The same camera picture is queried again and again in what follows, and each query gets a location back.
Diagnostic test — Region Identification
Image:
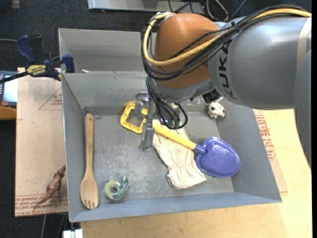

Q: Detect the brown toy dinosaur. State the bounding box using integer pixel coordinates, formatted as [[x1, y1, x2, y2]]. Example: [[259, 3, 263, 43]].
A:
[[32, 164, 67, 212]]

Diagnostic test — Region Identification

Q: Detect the wooden spoon fork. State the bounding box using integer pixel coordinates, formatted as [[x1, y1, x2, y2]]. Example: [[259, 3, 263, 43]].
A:
[[79, 113, 100, 210]]

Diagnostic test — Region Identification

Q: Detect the white black-spotted toy animal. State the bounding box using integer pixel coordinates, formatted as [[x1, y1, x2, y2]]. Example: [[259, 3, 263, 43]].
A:
[[207, 101, 226, 120]]

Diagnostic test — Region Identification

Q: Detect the brown cardboard board red print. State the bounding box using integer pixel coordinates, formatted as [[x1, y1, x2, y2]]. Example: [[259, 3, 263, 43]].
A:
[[14, 67, 288, 218]]

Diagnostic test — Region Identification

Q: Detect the yellow and purple toy shovel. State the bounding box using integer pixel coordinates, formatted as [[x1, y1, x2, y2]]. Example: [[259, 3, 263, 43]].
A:
[[120, 103, 241, 179]]

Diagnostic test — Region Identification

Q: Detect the white work glove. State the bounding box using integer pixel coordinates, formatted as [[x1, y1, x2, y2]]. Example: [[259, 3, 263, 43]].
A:
[[151, 119, 208, 190]]

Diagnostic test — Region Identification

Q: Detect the green tape dispenser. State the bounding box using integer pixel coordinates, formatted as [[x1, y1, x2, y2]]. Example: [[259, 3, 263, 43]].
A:
[[104, 175, 130, 203]]

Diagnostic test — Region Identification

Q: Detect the grey metal bin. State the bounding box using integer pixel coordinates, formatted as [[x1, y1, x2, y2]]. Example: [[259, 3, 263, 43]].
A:
[[58, 28, 283, 223]]

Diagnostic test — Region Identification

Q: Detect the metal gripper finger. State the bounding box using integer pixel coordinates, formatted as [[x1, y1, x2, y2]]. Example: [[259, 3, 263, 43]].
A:
[[138, 127, 150, 151], [148, 126, 156, 146]]

